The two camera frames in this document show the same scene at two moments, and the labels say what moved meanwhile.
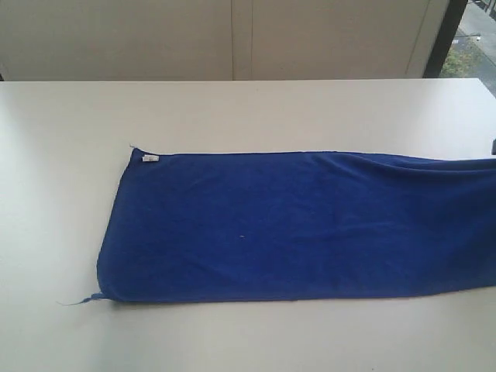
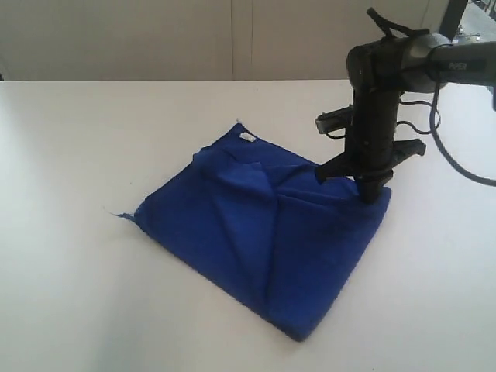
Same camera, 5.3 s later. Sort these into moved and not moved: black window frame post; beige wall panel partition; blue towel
Moved: blue towel
Not moved: black window frame post; beige wall panel partition
